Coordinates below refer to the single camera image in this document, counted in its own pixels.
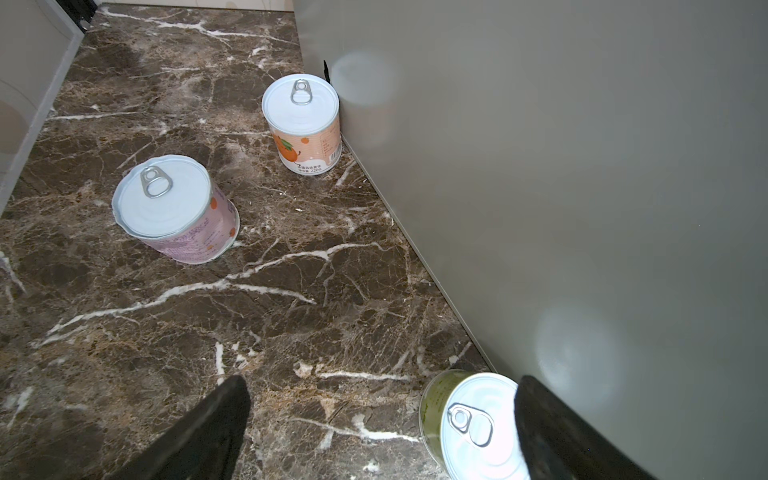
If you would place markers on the grey metal cabinet box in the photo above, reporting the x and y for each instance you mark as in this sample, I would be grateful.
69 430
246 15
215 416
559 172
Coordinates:
587 183

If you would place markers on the orange label can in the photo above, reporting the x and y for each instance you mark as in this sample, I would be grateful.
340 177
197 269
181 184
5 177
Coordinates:
303 114

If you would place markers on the light green label can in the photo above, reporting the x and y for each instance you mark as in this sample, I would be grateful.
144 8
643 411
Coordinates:
468 425

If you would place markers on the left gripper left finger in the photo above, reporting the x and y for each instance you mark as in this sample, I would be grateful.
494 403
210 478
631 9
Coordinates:
204 444

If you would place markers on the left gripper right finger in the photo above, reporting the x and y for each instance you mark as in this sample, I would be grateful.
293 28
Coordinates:
558 444

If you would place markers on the pink label can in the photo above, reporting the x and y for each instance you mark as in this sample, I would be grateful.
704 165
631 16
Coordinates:
171 204

